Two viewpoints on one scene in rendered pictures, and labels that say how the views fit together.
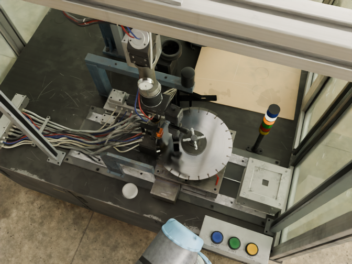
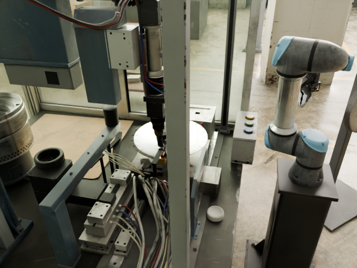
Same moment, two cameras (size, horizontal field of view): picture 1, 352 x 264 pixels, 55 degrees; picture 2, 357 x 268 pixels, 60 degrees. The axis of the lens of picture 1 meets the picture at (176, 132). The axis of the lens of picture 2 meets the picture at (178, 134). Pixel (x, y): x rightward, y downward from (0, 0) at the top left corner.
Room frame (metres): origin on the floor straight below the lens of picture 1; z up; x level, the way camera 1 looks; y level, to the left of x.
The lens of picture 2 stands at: (0.69, 1.10, 1.70)
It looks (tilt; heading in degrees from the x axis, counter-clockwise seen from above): 32 degrees down; 262
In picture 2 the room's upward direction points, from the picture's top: 1 degrees counter-clockwise
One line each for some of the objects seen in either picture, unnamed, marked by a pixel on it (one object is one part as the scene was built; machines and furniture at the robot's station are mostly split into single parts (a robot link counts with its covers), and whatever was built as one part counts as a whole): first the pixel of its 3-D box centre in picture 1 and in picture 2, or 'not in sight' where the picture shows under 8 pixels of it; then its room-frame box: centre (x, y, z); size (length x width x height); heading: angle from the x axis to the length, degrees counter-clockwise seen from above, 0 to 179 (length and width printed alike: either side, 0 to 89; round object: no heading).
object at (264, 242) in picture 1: (232, 242); (244, 136); (0.16, -0.20, 0.82); 0.28 x 0.11 x 0.15; 68
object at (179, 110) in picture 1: (174, 119); not in sight; (0.57, 0.00, 1.17); 0.06 x 0.05 x 0.20; 59
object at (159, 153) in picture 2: (151, 130); (158, 162); (0.64, 0.11, 0.95); 0.10 x 0.03 x 0.07; 68
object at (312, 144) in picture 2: not in sight; (311, 146); (-0.04, 0.06, 0.91); 0.13 x 0.12 x 0.14; 140
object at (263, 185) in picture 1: (261, 187); (197, 124); (0.38, -0.36, 0.82); 0.18 x 0.18 x 0.15; 68
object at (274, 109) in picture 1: (273, 110); not in sight; (0.59, -0.38, 1.14); 0.05 x 0.04 x 0.03; 158
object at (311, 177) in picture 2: not in sight; (307, 168); (-0.05, 0.07, 0.80); 0.15 x 0.15 x 0.10
